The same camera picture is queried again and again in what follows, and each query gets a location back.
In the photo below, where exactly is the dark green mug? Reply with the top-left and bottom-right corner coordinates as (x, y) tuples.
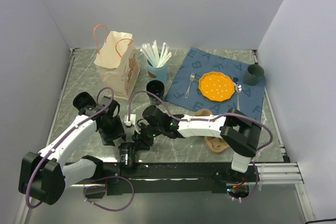
(243, 62), (265, 86)

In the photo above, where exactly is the aluminium frame rail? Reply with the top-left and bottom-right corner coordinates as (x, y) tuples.
(225, 163), (304, 187)

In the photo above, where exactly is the orange dotted plate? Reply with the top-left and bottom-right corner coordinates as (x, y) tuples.
(198, 71), (235, 102)

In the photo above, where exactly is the black takeout coffee cup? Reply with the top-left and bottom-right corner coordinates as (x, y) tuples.
(118, 142), (136, 164)

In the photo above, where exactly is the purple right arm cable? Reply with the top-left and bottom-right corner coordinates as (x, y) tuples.
(127, 90), (274, 202)

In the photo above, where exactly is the blue alphabet placemat cloth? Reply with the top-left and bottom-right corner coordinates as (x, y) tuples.
(165, 47), (265, 121)

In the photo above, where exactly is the silver spoon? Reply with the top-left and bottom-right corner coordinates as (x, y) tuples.
(235, 83), (242, 110)

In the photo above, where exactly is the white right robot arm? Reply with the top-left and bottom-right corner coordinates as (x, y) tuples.
(132, 105), (263, 182)

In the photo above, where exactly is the wrapped white straws bundle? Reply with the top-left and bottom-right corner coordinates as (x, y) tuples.
(140, 40), (172, 68)

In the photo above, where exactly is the blue straw holder cup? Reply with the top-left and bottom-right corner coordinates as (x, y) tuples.
(147, 60), (167, 84)

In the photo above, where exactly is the brown paper takeout bag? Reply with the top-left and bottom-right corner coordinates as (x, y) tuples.
(93, 24), (140, 100)

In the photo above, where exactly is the brown cardboard cup carrier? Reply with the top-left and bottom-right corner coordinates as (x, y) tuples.
(194, 109), (230, 154)

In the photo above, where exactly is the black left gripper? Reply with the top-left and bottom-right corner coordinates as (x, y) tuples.
(98, 115), (125, 146)

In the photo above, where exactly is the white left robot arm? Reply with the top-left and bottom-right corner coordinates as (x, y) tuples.
(18, 92), (125, 205)

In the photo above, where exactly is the silver fork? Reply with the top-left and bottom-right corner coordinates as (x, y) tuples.
(185, 73), (195, 98)

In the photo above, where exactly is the stack of black lids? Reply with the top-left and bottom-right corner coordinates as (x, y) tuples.
(72, 92), (97, 115)

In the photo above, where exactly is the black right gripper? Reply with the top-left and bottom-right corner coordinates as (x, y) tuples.
(132, 121), (164, 152)

